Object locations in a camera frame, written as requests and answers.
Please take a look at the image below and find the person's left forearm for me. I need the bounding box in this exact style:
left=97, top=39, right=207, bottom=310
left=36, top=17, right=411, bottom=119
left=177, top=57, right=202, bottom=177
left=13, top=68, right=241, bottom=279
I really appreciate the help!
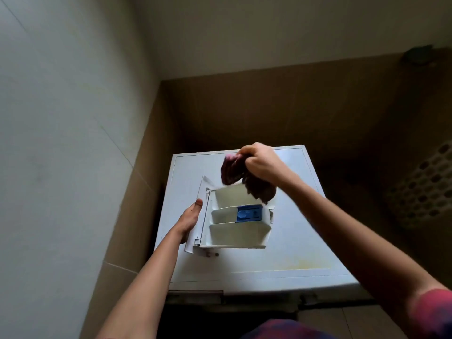
left=96, top=231, right=184, bottom=339

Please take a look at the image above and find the red checkered cloth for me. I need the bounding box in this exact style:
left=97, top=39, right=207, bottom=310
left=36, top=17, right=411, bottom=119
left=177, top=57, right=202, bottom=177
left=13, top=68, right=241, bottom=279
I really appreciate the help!
left=220, top=153, right=277, bottom=204

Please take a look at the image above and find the dark red shirt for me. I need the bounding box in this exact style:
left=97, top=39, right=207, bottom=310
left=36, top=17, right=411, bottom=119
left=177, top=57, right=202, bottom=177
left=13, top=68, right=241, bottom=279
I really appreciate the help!
left=240, top=288, right=452, bottom=339

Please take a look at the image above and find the perforated plastic basket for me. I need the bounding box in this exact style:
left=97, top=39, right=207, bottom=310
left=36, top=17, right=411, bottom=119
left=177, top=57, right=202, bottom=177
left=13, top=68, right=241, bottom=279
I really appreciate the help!
left=385, top=139, right=452, bottom=231

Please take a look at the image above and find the person's left hand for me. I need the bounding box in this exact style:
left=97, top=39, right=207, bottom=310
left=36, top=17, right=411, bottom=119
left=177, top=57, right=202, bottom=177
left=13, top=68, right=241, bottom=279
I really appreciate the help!
left=173, top=198, right=204, bottom=245

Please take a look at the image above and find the person's right hand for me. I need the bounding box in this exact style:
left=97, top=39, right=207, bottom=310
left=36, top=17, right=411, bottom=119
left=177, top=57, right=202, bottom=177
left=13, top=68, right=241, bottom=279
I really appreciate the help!
left=237, top=142, right=301, bottom=190

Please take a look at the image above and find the person's right forearm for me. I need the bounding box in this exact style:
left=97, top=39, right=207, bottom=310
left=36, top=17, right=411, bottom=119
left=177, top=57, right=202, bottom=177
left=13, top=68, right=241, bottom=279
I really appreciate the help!
left=282, top=176, right=446, bottom=338

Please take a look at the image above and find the white washing machine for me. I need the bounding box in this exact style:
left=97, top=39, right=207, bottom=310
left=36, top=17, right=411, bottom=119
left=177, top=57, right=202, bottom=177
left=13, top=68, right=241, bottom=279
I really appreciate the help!
left=154, top=145, right=373, bottom=313

